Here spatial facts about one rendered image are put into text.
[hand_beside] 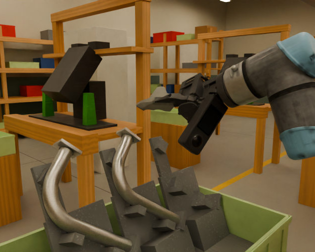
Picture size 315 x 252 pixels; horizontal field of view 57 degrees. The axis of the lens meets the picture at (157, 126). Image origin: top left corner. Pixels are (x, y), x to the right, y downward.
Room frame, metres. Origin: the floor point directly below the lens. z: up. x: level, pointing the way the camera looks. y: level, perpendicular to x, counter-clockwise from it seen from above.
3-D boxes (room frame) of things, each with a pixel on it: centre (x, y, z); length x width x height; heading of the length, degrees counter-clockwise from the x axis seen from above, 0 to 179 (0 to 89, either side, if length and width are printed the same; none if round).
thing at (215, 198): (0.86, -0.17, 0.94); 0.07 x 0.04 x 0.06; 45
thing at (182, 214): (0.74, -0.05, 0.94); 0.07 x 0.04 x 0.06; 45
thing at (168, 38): (6.91, -0.29, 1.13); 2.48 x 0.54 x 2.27; 47
